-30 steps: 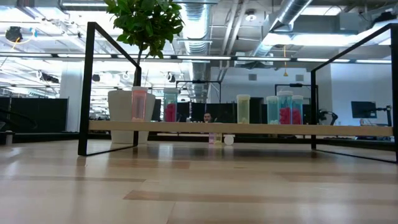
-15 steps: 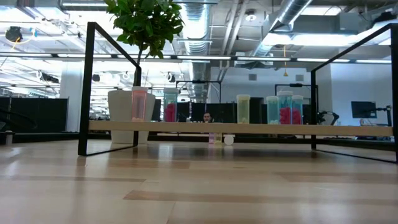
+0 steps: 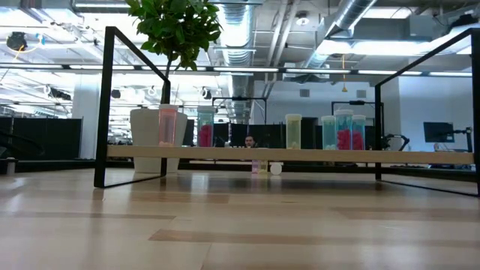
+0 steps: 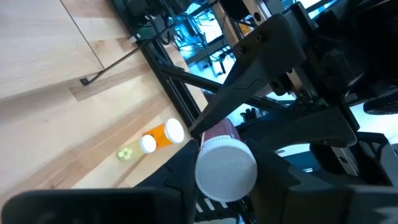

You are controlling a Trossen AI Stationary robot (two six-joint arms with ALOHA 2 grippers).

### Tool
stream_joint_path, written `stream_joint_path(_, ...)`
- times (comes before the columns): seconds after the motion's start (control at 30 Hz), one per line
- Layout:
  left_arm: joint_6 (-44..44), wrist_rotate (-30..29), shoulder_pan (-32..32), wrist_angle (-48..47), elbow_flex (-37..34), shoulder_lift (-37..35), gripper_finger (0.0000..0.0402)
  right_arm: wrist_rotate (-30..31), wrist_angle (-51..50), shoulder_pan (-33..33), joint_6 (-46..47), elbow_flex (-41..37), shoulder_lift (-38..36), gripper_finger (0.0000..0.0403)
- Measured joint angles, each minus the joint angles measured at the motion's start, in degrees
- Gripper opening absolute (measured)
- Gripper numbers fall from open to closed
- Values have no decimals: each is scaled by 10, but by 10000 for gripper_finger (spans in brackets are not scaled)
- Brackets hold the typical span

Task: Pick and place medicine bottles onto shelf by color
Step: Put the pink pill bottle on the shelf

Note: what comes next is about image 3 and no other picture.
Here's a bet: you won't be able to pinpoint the green plant in white pot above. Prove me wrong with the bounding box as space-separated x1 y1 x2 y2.
125 0 224 174

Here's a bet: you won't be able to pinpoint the small yellow pill bottle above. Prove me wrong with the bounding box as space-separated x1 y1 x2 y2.
258 159 284 176

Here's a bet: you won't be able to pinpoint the black metal shelf frame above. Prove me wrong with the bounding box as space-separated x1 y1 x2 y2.
373 28 480 198
93 25 173 189

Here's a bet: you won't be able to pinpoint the salmon pink pill bottle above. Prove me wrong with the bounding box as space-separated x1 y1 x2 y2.
157 103 179 148

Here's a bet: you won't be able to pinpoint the black ceiling mounted device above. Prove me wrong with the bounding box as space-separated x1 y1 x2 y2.
6 31 29 52

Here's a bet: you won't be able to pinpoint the large blue bottle red pills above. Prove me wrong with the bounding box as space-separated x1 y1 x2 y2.
196 105 216 149

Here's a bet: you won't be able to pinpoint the black partition panel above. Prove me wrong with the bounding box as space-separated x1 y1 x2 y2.
0 116 83 161

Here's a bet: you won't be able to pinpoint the teal bottle white pills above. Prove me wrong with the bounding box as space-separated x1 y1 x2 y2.
321 115 338 152

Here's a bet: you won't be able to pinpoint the black aluminium table rail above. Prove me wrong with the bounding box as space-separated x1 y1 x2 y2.
14 159 480 184

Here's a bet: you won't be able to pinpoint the pale yellow pill bottle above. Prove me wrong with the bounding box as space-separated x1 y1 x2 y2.
284 113 303 150

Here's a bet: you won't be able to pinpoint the small grey box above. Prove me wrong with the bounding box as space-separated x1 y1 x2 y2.
0 157 18 176

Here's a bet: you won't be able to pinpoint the dark computer monitor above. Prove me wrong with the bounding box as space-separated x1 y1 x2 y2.
423 121 455 144

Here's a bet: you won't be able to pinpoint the bright ceiling light panel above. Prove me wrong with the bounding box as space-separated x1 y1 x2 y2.
316 39 413 57

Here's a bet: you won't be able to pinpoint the yellow hanging pendant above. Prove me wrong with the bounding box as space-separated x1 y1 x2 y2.
340 54 348 93

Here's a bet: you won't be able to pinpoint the silver spiral air duct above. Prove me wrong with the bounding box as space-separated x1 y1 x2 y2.
301 0 378 69

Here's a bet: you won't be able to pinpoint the ceiling light strip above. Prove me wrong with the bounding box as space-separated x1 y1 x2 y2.
68 64 135 71
212 66 281 73
0 63 64 70
140 65 207 72
357 69 423 76
284 67 352 74
428 70 473 77

